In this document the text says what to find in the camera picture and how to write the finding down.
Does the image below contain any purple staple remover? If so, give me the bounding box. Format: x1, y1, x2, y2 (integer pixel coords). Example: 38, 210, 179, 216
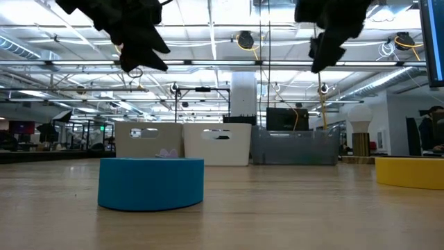
155, 149, 179, 159

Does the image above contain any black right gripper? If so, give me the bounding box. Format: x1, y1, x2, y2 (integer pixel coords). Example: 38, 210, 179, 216
294, 0, 374, 74

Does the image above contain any yellow tape roll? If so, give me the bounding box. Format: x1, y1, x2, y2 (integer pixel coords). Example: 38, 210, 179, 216
375, 156, 444, 190

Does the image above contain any red screen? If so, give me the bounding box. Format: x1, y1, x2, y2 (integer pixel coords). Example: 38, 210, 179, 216
8, 120, 36, 135

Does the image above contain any yellow hanging cable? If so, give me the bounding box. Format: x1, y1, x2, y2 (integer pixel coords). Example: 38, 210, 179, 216
317, 71, 329, 130

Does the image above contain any black metal gantry frame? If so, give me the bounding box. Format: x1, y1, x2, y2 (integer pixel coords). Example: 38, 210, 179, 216
174, 86, 232, 123

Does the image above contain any person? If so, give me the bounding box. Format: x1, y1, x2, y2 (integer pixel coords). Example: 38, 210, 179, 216
418, 106, 444, 156

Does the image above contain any black hanging cable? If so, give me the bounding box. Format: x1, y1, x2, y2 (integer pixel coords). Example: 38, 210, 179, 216
258, 0, 263, 126
266, 0, 272, 108

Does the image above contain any white building column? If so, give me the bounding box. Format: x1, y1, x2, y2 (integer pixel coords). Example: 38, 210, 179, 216
230, 71, 258, 117

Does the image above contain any black ceiling cable reel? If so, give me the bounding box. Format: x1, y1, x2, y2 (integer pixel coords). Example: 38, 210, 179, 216
393, 31, 422, 52
235, 30, 259, 51

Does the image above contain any grey plastic bin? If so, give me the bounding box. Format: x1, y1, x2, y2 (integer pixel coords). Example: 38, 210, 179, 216
114, 121, 185, 159

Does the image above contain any translucent dark plastic bin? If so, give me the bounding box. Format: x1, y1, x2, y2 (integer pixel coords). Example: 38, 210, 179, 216
250, 124, 340, 166

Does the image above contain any black box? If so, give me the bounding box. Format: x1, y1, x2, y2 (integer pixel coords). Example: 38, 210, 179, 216
266, 107, 309, 132

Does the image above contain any computer monitor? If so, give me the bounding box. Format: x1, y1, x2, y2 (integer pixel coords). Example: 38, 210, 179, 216
418, 0, 444, 88

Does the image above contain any blue tape roll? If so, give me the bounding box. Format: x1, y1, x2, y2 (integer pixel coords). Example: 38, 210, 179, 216
97, 157, 205, 212

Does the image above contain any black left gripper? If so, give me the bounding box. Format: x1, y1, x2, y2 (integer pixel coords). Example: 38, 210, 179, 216
55, 0, 171, 74

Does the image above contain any white plastic bin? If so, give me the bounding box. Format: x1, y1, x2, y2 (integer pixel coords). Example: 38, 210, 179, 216
182, 122, 253, 167

